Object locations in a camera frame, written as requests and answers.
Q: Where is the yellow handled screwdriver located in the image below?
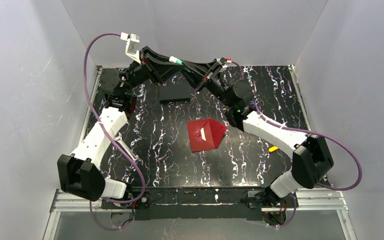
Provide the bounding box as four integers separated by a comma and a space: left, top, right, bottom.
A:
268, 146, 279, 154

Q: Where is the black rectangular block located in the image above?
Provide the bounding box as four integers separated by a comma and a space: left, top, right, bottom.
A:
158, 84, 191, 104

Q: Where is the green white glue stick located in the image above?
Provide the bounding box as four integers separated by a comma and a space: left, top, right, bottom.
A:
169, 56, 190, 72

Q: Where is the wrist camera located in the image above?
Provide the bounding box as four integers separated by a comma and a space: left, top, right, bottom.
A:
120, 32, 141, 65
218, 57, 232, 72

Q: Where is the red envelope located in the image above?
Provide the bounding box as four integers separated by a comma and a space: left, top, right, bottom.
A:
187, 118, 228, 153

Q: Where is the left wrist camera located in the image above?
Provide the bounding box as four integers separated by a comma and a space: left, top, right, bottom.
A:
120, 32, 141, 65

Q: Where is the cream paper letter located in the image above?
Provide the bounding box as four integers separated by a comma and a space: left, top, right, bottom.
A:
200, 128, 206, 141

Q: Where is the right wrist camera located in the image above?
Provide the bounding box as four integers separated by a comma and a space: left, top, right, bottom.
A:
218, 57, 232, 72

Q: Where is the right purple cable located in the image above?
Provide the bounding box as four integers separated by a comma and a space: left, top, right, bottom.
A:
230, 59, 363, 229

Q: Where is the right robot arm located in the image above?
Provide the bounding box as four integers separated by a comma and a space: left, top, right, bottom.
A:
170, 58, 334, 205

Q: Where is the aluminium rail frame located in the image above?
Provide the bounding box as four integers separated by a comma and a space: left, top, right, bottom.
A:
43, 187, 357, 240

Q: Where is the silver wrench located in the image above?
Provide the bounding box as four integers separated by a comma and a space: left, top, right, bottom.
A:
114, 132, 144, 166

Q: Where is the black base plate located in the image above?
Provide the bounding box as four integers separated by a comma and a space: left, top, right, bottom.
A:
100, 187, 296, 222

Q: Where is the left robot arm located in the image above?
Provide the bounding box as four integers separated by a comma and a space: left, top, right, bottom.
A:
57, 47, 185, 204

